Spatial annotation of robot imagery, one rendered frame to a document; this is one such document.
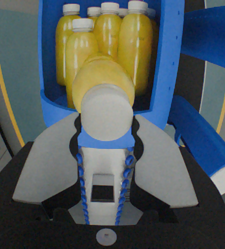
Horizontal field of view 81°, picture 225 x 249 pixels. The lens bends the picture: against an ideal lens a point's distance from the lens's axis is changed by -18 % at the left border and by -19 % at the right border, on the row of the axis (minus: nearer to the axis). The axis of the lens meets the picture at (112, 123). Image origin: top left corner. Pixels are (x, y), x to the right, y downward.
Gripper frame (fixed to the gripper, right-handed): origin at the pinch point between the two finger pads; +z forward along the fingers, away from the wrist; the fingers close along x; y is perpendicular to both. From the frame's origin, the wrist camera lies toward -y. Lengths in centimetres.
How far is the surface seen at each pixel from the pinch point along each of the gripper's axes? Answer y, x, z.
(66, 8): -13.0, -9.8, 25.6
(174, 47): -5.6, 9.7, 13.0
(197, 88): 28, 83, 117
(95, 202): 51, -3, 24
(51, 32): -7.4, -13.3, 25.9
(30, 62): 14, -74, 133
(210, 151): 39, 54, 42
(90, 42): -4.9, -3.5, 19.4
